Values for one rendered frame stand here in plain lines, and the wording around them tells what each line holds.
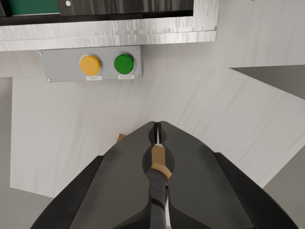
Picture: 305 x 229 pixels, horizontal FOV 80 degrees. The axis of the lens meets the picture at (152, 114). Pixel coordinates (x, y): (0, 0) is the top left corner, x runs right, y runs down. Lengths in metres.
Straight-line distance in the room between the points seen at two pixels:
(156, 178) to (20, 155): 0.48
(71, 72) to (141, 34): 0.17
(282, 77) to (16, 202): 2.90
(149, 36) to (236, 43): 0.24
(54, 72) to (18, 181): 0.54
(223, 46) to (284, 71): 1.20
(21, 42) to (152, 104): 0.33
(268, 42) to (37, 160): 0.79
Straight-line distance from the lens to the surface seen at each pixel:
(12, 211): 2.94
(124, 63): 0.39
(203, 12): 0.40
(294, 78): 1.75
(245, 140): 0.67
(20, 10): 0.47
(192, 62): 0.51
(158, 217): 0.50
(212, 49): 0.51
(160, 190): 0.54
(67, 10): 0.41
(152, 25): 0.38
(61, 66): 0.44
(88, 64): 0.40
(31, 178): 0.85
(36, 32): 0.45
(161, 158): 0.57
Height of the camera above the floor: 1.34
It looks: 62 degrees down
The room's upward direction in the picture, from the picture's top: 179 degrees counter-clockwise
